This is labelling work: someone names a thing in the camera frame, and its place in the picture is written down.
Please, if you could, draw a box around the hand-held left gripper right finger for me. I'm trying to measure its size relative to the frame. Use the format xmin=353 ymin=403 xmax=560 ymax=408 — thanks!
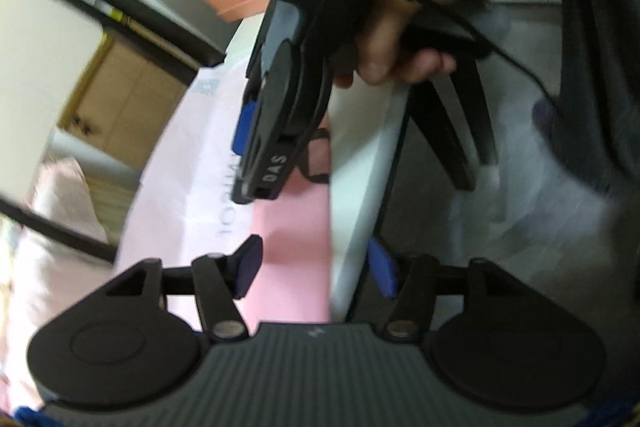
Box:
xmin=367 ymin=237 xmax=532 ymax=343

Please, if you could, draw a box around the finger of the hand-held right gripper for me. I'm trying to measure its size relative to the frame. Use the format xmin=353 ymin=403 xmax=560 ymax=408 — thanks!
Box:
xmin=233 ymin=102 xmax=260 ymax=204

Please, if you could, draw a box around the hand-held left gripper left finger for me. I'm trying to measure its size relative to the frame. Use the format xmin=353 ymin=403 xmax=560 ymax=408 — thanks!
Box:
xmin=106 ymin=234 xmax=264 ymax=343

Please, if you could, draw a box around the white table with black legs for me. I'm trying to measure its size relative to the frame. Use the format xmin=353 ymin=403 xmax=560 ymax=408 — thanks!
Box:
xmin=190 ymin=2 xmax=501 ymax=325

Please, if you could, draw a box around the cardboard box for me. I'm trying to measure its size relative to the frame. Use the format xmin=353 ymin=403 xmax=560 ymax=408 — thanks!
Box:
xmin=57 ymin=32 xmax=190 ymax=174

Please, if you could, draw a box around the pink cloth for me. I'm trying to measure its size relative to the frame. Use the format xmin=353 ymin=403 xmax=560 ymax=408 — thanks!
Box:
xmin=0 ymin=157 xmax=132 ymax=414

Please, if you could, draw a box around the person's dark clothing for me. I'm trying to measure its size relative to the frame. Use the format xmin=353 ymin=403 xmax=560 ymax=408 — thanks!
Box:
xmin=547 ymin=0 xmax=640 ymax=205

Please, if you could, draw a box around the black cable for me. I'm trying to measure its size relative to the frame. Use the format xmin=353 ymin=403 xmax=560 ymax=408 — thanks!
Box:
xmin=330 ymin=0 xmax=558 ymax=105

